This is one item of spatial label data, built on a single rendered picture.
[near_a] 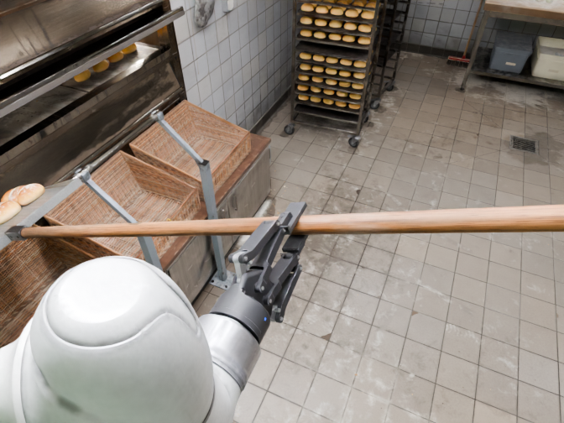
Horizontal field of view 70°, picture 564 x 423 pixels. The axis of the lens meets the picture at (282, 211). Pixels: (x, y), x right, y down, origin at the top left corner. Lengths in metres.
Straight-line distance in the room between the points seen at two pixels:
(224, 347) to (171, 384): 0.17
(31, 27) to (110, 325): 1.81
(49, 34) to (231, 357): 1.76
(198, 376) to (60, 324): 0.11
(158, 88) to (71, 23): 0.67
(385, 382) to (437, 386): 0.27
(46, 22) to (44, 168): 0.62
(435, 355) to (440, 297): 0.40
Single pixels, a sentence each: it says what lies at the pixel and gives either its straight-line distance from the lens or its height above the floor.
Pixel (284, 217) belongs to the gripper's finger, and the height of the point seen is 1.72.
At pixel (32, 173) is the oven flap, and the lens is 2.10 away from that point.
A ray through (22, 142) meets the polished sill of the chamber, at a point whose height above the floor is 1.18.
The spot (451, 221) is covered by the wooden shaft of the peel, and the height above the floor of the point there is 1.80.
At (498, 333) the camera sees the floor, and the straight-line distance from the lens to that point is 2.76.
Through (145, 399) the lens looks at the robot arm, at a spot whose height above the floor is 1.88.
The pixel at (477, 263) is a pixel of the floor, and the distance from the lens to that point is 3.05.
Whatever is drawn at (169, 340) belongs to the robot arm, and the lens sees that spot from 0.29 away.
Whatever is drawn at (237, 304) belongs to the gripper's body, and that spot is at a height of 1.73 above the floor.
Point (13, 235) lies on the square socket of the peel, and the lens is 1.40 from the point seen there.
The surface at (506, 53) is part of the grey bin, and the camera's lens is 5.04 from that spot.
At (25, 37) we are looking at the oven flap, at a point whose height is 1.54.
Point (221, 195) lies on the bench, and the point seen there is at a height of 0.58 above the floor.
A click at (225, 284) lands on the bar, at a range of 2.66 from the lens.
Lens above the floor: 2.15
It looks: 44 degrees down
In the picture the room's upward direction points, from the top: straight up
